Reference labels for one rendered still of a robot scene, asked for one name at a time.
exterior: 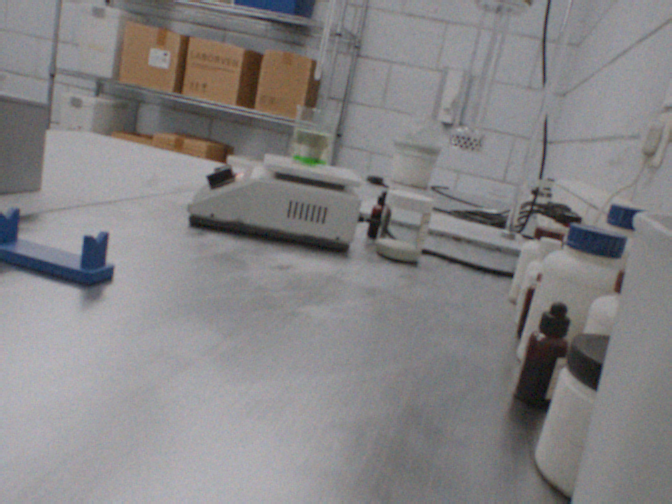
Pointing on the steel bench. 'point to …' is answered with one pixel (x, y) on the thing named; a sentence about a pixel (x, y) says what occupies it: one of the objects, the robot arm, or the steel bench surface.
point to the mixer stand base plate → (463, 231)
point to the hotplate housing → (283, 208)
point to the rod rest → (88, 260)
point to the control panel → (225, 185)
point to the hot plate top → (311, 171)
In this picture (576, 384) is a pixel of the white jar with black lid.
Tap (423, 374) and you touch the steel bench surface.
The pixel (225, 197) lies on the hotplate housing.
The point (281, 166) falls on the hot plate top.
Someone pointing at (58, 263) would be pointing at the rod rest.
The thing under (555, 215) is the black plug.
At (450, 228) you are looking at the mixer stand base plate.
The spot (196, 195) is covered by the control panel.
